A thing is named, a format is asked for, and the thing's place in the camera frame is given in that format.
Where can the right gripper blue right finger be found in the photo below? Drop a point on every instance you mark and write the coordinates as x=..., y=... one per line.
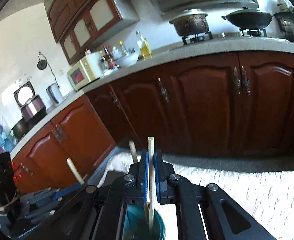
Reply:
x=164, y=192

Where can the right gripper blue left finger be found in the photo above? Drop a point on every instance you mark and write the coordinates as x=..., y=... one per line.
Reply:
x=140, y=170

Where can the light bamboo chopstick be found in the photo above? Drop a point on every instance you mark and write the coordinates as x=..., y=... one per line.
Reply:
x=75, y=172
x=151, y=149

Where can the white cup with teal rim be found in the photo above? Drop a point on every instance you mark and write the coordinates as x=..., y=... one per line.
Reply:
x=136, y=227

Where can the light bamboo chopstick in cup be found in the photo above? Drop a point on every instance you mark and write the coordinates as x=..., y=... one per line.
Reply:
x=75, y=172

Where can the white quilted tablecloth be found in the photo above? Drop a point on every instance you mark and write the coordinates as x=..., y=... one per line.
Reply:
x=267, y=196

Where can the white bowl on counter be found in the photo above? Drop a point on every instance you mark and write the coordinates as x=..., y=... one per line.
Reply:
x=128, y=60

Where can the cream microwave oven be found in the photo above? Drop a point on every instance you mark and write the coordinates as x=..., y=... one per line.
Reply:
x=85, y=71

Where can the yellow oil bottle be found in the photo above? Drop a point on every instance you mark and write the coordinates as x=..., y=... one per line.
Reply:
x=143, y=46

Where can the steel kettle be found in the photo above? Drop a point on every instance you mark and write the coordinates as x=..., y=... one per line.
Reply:
x=54, y=94

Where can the rice cooker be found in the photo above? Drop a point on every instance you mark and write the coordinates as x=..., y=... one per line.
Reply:
x=31, y=105

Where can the dark wooden lower cabinets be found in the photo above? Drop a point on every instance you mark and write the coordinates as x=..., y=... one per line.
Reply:
x=238, y=104

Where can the gas stove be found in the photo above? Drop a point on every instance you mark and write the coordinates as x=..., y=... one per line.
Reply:
x=203, y=37

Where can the dark cooking pot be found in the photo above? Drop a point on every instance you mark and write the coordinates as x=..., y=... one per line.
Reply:
x=190, y=22

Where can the wooden upper cabinets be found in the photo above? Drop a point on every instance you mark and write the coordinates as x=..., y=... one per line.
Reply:
x=78, y=25

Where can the black wok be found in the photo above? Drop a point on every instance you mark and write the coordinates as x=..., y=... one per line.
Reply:
x=249, y=18

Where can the black dish rack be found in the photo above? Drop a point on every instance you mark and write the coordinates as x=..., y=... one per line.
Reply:
x=285, y=20

